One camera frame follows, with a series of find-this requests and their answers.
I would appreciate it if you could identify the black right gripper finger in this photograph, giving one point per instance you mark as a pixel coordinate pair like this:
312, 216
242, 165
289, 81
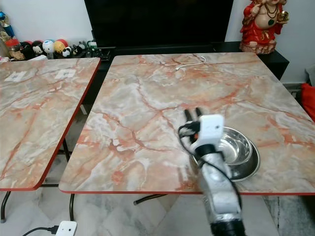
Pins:
188, 117
199, 114

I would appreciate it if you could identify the round stainless steel bowl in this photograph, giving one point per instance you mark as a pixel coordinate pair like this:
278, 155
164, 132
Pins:
238, 150

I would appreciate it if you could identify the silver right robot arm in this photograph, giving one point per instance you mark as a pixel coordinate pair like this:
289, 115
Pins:
219, 196

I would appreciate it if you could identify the black metal table foot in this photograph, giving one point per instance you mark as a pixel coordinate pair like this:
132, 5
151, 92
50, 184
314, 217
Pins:
150, 198

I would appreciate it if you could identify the black flat screen television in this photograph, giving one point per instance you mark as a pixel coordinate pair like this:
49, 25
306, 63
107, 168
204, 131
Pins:
157, 22

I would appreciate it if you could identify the red laughing buddha statue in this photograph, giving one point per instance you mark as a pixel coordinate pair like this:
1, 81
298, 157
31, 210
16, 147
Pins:
261, 29

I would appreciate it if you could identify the red fabric item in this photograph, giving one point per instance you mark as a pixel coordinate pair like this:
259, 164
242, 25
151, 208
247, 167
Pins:
309, 101

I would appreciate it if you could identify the small green bottle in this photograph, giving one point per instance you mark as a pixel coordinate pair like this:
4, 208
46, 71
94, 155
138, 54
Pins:
91, 49

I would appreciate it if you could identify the black metal table leg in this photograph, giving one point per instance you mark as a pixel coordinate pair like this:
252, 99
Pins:
6, 206
72, 206

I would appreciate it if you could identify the dark small toy figure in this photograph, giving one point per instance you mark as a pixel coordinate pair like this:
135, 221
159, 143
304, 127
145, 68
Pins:
78, 49

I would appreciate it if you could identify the white paper sticker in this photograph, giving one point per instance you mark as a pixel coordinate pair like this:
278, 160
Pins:
65, 73

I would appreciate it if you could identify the blue and gold trophy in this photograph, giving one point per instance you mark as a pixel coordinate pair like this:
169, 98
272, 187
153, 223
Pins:
6, 27

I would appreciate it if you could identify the black round toy figure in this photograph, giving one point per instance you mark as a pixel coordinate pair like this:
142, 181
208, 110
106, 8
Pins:
25, 49

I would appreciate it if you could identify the small panda toy figure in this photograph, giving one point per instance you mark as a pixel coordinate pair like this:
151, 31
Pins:
67, 52

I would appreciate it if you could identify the yellow and red toy ball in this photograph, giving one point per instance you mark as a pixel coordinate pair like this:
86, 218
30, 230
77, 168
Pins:
60, 45

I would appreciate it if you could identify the black and white panda figure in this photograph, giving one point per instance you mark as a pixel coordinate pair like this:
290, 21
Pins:
37, 48

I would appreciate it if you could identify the white power strip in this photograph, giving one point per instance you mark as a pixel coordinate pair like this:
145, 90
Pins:
67, 228

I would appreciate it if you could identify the white and blue toy figure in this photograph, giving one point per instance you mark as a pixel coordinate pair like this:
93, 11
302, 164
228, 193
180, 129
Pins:
47, 47

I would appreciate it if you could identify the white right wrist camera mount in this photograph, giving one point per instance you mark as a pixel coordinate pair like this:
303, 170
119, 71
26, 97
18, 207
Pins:
211, 128

